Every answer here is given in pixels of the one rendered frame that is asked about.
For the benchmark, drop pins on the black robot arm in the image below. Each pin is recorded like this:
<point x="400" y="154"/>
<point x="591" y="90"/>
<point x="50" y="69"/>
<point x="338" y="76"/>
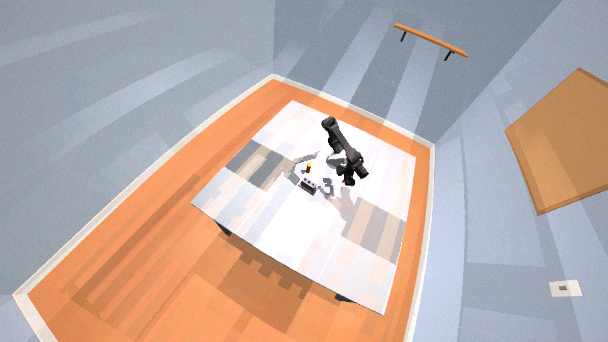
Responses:
<point x="338" y="142"/>

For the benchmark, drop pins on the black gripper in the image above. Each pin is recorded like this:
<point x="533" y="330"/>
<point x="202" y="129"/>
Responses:
<point x="349" y="181"/>

